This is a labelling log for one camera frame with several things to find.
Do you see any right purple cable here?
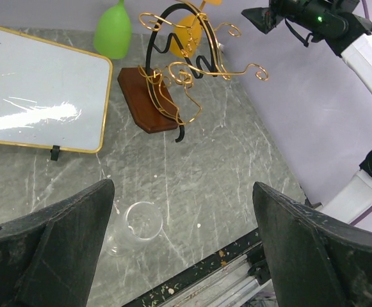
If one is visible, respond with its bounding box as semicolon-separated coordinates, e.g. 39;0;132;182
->
361;0;372;23

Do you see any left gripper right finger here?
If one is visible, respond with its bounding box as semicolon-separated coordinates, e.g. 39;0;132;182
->
252;182;372;306

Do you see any clear wine glass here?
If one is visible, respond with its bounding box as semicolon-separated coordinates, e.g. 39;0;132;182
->
103;201;163;256

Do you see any orange wine glass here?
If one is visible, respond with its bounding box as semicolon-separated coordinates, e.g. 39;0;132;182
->
172;0;225;59

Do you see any gold framed whiteboard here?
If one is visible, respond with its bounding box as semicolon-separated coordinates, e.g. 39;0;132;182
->
0;27;113;159

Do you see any green wine glass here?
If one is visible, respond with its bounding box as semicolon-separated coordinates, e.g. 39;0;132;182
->
93;0;132;59

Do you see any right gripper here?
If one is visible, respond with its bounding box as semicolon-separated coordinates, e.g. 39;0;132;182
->
241;0;285;34

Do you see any gold wire glass rack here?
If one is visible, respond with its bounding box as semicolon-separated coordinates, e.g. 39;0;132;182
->
117;0;270;144

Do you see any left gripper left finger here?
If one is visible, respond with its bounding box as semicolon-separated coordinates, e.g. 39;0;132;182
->
0;179;115;306

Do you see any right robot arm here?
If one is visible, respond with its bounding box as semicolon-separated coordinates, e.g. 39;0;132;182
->
242;1;372;225

